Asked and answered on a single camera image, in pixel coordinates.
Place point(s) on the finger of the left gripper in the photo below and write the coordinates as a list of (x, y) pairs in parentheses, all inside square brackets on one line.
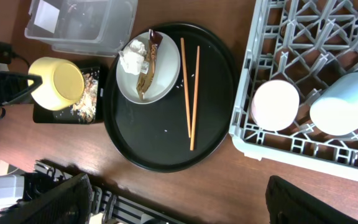
[(14, 86)]

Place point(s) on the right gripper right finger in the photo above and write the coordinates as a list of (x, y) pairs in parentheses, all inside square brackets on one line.
[(287, 204)]

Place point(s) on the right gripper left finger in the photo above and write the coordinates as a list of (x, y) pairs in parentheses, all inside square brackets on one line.
[(69, 202)]

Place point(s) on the yellow bowl with food scraps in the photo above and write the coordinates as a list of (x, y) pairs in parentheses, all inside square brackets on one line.
[(62, 83)]

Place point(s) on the pink plastic cup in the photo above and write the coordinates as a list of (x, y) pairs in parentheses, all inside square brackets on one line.
[(275, 105)]

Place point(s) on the blue plastic cup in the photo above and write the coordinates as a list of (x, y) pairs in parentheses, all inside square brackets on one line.
[(335, 112)]

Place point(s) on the grey dishwasher rack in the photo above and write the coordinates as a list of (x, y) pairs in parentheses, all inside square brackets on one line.
[(309, 44)]

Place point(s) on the black rectangular tray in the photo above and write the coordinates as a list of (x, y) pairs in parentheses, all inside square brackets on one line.
[(64, 116)]

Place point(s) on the scattered food scraps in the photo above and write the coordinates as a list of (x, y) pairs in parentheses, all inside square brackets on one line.
[(85, 108)]

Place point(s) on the clear plastic bin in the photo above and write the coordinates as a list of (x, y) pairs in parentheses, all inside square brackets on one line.
[(85, 27)]

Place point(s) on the crumpled white napkin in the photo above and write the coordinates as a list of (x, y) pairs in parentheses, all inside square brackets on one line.
[(132, 58)]

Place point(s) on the black round tray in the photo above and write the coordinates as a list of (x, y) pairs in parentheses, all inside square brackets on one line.
[(155, 136)]

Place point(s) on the brown gold snack wrapper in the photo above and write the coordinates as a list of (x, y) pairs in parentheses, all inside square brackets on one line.
[(145, 80)]

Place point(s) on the grey round plate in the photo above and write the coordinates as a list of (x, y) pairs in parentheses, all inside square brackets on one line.
[(165, 78)]

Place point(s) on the wooden chopstick left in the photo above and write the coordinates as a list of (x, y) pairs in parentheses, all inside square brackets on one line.
[(185, 85)]

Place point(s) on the wooden chopstick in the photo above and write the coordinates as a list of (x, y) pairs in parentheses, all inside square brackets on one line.
[(195, 100), (185, 85)]

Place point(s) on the wooden chopstick right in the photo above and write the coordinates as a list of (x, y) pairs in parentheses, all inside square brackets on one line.
[(195, 100)]

